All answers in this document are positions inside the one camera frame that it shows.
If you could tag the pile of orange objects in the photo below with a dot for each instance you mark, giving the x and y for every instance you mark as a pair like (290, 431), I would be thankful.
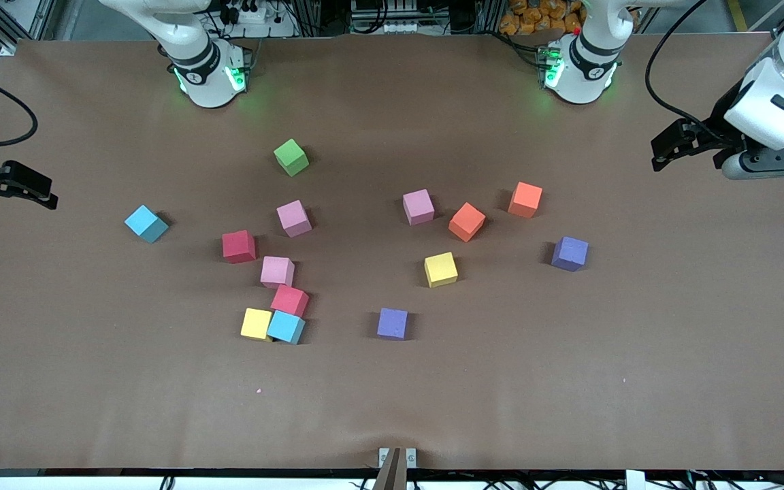
(528, 17)

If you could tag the silver metal bracket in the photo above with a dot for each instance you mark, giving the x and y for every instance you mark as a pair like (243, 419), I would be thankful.
(411, 457)

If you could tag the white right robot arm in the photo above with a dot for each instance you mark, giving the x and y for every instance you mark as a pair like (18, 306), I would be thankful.
(208, 75)

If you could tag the cyan foam block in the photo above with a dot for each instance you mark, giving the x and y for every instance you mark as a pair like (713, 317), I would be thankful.
(287, 327)
(145, 221)

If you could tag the green foam block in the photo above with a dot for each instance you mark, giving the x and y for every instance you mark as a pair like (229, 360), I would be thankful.
(290, 156)

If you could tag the orange foam block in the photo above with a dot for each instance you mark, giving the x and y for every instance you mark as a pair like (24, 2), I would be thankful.
(467, 220)
(525, 199)

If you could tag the pink foam block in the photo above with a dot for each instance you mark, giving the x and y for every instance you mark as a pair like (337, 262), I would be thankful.
(293, 216)
(276, 271)
(418, 205)

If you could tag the brown table cover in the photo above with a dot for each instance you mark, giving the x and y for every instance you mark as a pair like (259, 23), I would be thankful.
(392, 395)

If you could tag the red foam block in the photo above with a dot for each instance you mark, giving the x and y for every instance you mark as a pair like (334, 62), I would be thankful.
(238, 245)
(289, 300)

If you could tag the white equipment rack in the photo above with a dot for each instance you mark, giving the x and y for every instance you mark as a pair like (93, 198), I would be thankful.
(392, 27)

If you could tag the yellow foam block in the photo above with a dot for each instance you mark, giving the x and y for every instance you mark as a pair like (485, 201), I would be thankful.
(440, 268)
(256, 323)

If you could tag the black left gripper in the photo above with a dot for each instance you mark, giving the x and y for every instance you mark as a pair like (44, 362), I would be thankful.
(724, 118)

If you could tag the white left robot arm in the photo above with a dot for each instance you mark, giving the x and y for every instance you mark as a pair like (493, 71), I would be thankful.
(586, 75)

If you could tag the aluminium frame profile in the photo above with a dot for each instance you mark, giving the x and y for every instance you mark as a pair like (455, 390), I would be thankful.
(5, 47)

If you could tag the white power strip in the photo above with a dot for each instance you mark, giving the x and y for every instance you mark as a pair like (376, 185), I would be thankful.
(276, 27)

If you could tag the purple foam block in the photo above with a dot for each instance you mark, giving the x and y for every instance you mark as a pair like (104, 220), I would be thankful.
(570, 252)
(393, 322)

